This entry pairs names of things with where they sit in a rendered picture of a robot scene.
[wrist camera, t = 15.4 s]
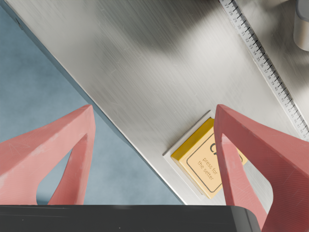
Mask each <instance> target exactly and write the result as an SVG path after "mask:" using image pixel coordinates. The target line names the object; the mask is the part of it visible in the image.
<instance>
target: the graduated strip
mask: <svg viewBox="0 0 309 232"><path fill-rule="evenodd" d="M217 1H218V2H219V4H220V6H221V8H222V9H223V11H224V13H225V14H226V16H227V17H228V19H229V21H230V22H231V24H232V26H233V27H234V29H235V30H236V32H237V34H238V36H239V37H240V39H241V41H242V42H243V44H244V45H245V47H246V49H247V50H248V52H249V54H250V55H251V57H252V59H253V60H254V62H255V64H256V65H257V67H258V69H259V70H260V72H261V73H262V75H263V77H264V78H265V80H266V82H267V84H268V85H269V87H270V88H271V90H272V92H273V93H274V95H275V97H276V98H277V100H278V101H279V103H280V105H281V106H282V108H283V110H284V112H285V113H286V115H287V116H288V118H289V120H290V121H291V123H292V125H293V126H294V128H295V129H296V131H297V133H298V135H299V136H300V138H301V139H302V140H305V141H307V142H309V125H308V123H307V122H306V120H305V118H304V116H303V115H302V113H301V111H300V109H299V108H298V106H297V104H296V103H295V101H294V99H293V97H292V96H291V94H290V92H289V91H288V89H287V87H286V86H285V84H284V82H283V80H282V79H281V77H280V75H279V73H278V72H277V70H276V68H275V67H274V65H273V63H272V61H271V60H270V58H269V56H268V55H267V53H266V51H265V49H264V47H263V46H262V44H261V42H260V41H259V39H258V37H257V36H256V34H255V32H254V30H253V29H252V27H251V25H250V24H249V22H248V20H247V18H246V17H245V15H244V13H243V11H242V10H241V8H240V6H239V5H238V3H237V1H236V0H217Z"/></svg>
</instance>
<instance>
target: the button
mask: <svg viewBox="0 0 309 232"><path fill-rule="evenodd" d="M213 125H214V119H213V118H209V119H208V120H207V121H206V122H205V123H204V124H203V125H202V126H200V127H199V128H198V129H197V130H196V131H195V132H194V133H193V134H192V135H191V136H190V137H189V138H188V139H187V140H186V141H185V142H184V143H183V144H182V145H181V146H180V147H179V148H178V149H177V150H176V151H175V152H174V153H173V154H172V155H171V157H172V159H173V160H174V162H175V163H176V164H177V165H178V166H179V167H180V169H181V170H182V171H183V172H184V173H185V174H186V176H187V177H188V178H189V179H190V181H191V182H192V183H193V184H194V185H195V187H196V188H197V189H198V190H199V191H200V192H201V193H202V194H203V195H204V196H206V197H207V198H208V199H212V198H213V197H214V196H215V195H216V194H217V193H218V192H219V191H220V190H221V189H222V187H223V186H222V181H221V176H220V171H219V166H218V161H217V152H216V145H215V138H214V131H213ZM237 150H238V149H237ZM238 153H239V156H240V159H241V161H242V164H243V165H244V164H245V163H246V162H247V160H248V159H247V158H246V157H245V156H244V155H243V154H242V153H241V152H240V151H239V150H238Z"/></svg>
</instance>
